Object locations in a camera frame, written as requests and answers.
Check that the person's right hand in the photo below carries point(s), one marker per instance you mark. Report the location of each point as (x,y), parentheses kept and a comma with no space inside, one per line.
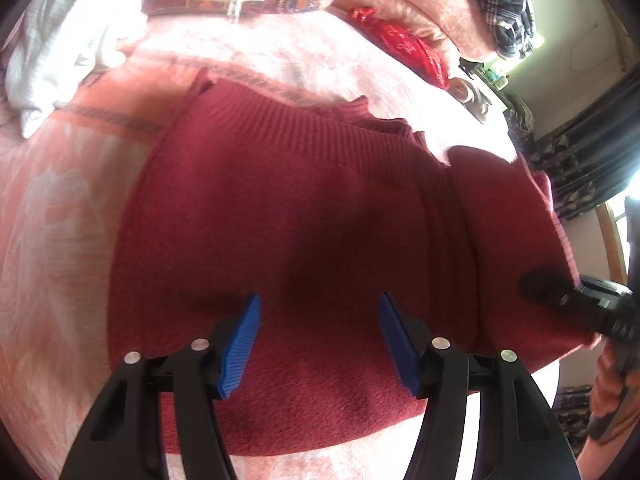
(596,457)

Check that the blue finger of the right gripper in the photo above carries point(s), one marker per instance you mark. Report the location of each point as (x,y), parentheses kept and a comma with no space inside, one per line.
(550,289)

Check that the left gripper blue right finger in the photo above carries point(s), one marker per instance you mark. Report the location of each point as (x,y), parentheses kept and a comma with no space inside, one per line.
(396,328)

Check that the light blue white garment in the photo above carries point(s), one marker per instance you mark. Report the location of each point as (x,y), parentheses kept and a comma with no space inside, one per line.
(60,44)

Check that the pink fluffy folded blanket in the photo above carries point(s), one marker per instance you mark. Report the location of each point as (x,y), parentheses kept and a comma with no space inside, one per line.
(454,28)

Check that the navy plaid flannel garment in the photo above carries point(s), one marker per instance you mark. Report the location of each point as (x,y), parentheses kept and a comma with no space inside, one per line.
(512,24)

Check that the red shiny bag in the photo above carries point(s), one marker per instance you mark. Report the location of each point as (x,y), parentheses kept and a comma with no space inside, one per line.
(402,45)

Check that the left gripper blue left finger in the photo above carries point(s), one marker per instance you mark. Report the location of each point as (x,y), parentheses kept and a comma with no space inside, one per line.
(239,343)

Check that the dark patterned curtain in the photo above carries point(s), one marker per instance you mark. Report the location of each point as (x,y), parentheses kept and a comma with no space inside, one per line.
(593,156)

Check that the dark red knit sweater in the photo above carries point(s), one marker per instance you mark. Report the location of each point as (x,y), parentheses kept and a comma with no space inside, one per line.
(319,211)

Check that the pink floral bedspread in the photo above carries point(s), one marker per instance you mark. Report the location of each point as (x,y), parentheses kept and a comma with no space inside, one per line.
(62,191)

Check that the grey white cloth item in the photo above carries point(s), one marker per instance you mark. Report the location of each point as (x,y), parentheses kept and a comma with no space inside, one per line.
(470,97)

